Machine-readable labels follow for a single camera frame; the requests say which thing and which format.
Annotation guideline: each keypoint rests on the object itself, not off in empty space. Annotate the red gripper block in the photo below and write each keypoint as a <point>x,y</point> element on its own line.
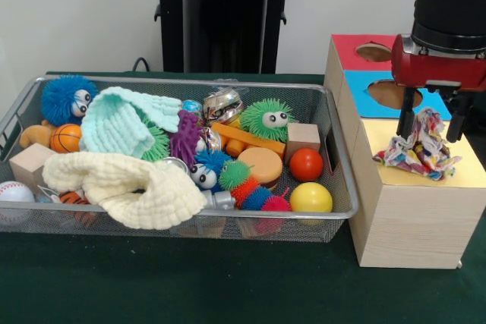
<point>436,71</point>

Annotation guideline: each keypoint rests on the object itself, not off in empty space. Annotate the small patterned cloth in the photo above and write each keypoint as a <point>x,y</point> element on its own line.
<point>421,153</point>

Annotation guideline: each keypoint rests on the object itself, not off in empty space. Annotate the mint green knitted cloth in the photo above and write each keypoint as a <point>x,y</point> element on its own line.
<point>110,126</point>

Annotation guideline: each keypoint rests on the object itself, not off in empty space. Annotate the cream knitted cloth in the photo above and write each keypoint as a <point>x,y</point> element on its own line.
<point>114,176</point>

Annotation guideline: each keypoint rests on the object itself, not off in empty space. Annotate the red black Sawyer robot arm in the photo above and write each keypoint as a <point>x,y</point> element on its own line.
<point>452,5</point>

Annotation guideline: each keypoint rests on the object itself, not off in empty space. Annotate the wooden box with three holes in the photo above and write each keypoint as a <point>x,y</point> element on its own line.
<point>417,225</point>

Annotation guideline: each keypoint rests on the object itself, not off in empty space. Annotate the shallow silver mesh bin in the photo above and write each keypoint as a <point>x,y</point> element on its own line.
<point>266,227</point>

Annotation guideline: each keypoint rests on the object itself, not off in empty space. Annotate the small wooden cube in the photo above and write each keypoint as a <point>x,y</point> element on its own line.
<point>303,136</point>

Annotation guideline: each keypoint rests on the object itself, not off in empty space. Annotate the orange-red ball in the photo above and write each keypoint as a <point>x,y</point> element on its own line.
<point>307,164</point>

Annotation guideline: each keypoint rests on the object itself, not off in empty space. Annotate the yellow plastic ball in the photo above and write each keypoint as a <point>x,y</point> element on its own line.
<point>311,199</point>

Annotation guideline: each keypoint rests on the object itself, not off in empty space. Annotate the green spiky ball with eyes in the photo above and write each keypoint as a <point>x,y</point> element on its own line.
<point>258,126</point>

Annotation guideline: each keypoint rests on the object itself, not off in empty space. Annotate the purple spiky rubber ball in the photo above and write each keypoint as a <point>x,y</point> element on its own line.
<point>186,138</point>

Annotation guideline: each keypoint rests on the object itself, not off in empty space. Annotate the dark green table cloth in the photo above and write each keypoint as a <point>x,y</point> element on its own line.
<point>190,282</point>

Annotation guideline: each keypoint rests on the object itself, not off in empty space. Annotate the small orange basketball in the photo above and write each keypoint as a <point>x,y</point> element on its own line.
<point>65,138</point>

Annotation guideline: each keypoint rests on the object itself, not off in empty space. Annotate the blue spiky rubber ball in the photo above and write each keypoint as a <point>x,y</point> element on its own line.
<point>59,96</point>

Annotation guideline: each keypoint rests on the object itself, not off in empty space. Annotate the white baseball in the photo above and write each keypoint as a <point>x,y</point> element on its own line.
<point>14,192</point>

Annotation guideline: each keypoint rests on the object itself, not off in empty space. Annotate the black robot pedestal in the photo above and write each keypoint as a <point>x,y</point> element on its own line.
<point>228,16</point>

